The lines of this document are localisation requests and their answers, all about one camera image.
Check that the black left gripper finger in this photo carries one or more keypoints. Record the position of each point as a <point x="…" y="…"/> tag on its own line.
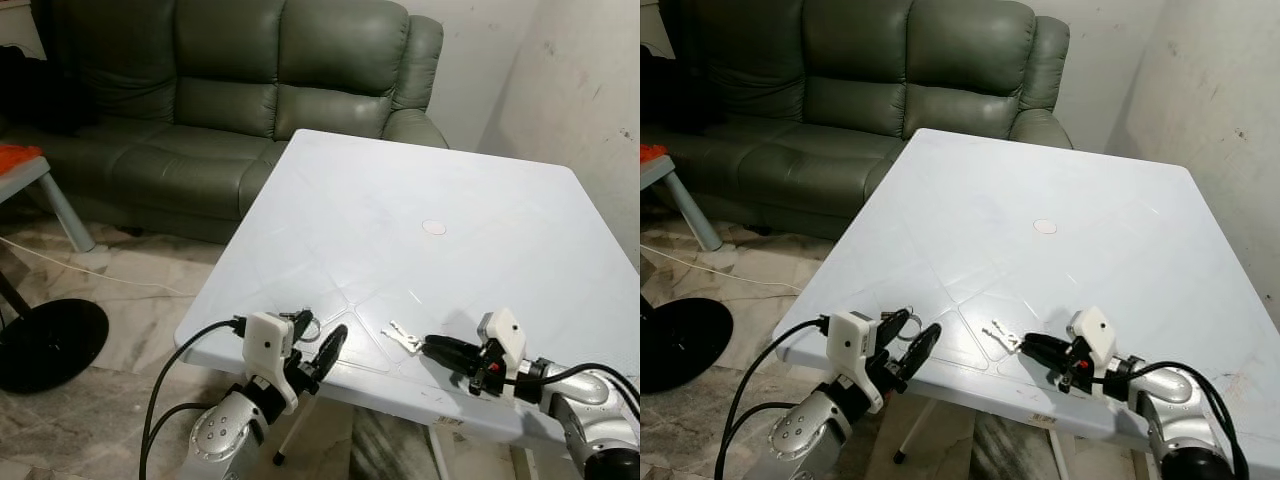
<point x="920" y="350"/>
<point x="895" y="326"/>
<point x="330" y="350"/>
<point x="302" y="326"/>

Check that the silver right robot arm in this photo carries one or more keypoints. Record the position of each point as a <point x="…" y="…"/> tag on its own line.
<point x="590" y="420"/>
<point x="1180" y="425"/>

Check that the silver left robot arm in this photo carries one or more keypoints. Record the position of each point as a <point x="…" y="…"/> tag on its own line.
<point x="810" y="435"/>
<point x="225" y="435"/>

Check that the slanted white table leg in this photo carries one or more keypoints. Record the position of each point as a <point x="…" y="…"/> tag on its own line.
<point x="297" y="430"/>
<point x="916" y="432"/>

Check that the upright white table leg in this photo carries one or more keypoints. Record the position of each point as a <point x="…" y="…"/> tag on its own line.
<point x="1140" y="465"/>
<point x="441" y="455"/>

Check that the round white table cap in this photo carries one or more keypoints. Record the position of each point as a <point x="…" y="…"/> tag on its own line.
<point x="1045" y="226"/>
<point x="434" y="227"/>

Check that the black round stand base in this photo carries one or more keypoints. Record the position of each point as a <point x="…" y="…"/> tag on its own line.
<point x="50" y="345"/>
<point x="685" y="345"/>

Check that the grey-green leather sofa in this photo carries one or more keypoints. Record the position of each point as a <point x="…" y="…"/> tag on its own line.
<point x="850" y="110"/>
<point x="230" y="110"/>

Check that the small grey side table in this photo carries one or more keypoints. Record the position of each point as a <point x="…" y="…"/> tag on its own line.
<point x="690" y="205"/>
<point x="60" y="205"/>

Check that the orange cloth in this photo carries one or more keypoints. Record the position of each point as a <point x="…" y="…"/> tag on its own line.
<point x="18" y="156"/>
<point x="652" y="153"/>

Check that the black bag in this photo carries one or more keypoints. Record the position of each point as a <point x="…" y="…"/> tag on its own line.
<point x="40" y="95"/>
<point x="665" y="95"/>

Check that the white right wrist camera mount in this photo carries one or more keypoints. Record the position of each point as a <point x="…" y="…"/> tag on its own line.
<point x="503" y="335"/>
<point x="1093" y="333"/>

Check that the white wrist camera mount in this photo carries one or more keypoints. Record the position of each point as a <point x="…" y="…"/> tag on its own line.
<point x="503" y="335"/>
<point x="266" y="345"/>
<point x="1093" y="333"/>
<point x="850" y="345"/>

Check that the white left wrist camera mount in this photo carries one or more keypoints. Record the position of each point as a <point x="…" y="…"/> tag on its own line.
<point x="850" y="345"/>
<point x="266" y="345"/>

